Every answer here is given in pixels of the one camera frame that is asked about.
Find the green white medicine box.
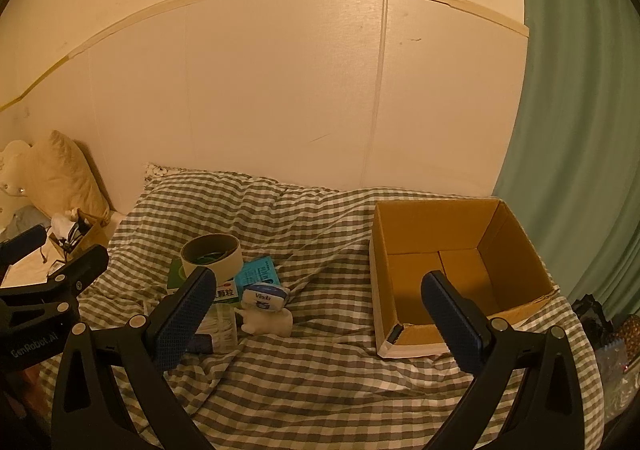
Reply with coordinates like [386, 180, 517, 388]
[188, 280, 239, 355]

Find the brown cardboard tape ring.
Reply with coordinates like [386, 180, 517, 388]
[179, 233, 245, 287]

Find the white rabbit figurine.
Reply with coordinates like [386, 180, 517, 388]
[234, 308, 293, 337]

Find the teal packet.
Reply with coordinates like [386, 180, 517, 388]
[234, 256, 281, 297]

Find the blue white tissue pack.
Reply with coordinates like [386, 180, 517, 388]
[242, 282, 290, 312]

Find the small cluttered cardboard box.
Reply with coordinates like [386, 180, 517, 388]
[49, 208, 108, 262]

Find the beige pillow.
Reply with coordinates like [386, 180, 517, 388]
[24, 129, 111, 224]

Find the white plush toy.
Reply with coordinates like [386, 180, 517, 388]
[1, 140, 30, 199]

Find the dark clutter beside bed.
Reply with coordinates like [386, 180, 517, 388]
[572, 294, 639, 423]

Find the white patterned pillow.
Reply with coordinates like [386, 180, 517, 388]
[143, 163, 210, 190]

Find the large open cardboard box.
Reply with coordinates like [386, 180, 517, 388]
[369, 198, 556, 359]

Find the checkered grey white duvet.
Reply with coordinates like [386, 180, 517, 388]
[79, 172, 604, 449]

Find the green curtain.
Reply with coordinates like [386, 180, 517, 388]
[495, 0, 639, 317]

